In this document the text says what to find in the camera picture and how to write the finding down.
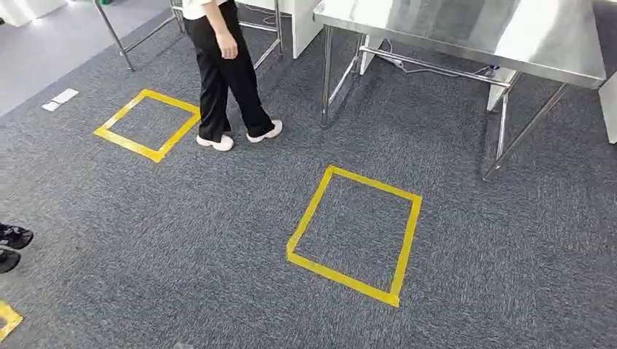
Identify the person's hand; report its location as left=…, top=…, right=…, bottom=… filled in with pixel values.
left=215, top=31, right=240, bottom=60

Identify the person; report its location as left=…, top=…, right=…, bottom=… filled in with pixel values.
left=181, top=0, right=284, bottom=153

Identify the steel table frame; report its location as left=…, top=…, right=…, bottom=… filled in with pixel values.
left=92, top=0, right=286, bottom=73

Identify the steel bench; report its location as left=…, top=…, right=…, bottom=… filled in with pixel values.
left=311, top=0, right=608, bottom=183

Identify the white floor socket plate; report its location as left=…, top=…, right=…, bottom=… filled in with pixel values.
left=41, top=88, right=80, bottom=113

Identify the black shoe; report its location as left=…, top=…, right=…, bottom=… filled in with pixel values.
left=0, top=223, right=35, bottom=251
left=0, top=248, right=22, bottom=275

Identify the white panel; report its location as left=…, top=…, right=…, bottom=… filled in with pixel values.
left=485, top=66, right=522, bottom=113
left=598, top=71, right=617, bottom=145
left=358, top=33, right=385, bottom=76

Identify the white shoe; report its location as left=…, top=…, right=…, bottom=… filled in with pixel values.
left=245, top=119, right=284, bottom=145
left=195, top=134, right=235, bottom=153

